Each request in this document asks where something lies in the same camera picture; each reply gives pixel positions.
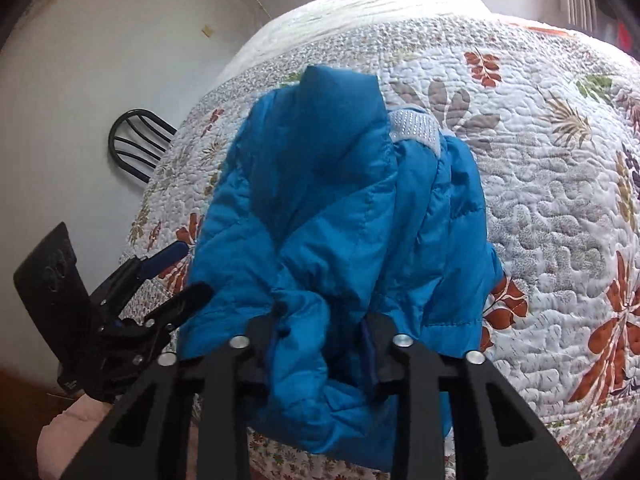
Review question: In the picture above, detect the person's left forearm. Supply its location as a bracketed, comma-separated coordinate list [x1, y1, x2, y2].
[37, 392, 118, 480]

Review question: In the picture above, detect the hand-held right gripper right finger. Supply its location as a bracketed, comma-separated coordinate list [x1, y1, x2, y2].
[365, 312, 583, 480]

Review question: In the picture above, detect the floral quilted bedspread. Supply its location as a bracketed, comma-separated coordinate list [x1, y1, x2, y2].
[117, 0, 640, 480]

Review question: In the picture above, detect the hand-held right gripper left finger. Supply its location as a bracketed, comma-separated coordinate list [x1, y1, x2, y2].
[60, 315, 281, 480]

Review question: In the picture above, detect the blue puffer jacket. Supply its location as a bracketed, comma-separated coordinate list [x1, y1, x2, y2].
[177, 64, 506, 473]

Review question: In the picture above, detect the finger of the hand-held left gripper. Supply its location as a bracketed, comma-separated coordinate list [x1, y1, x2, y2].
[92, 242, 190, 311]
[117, 281, 216, 361]

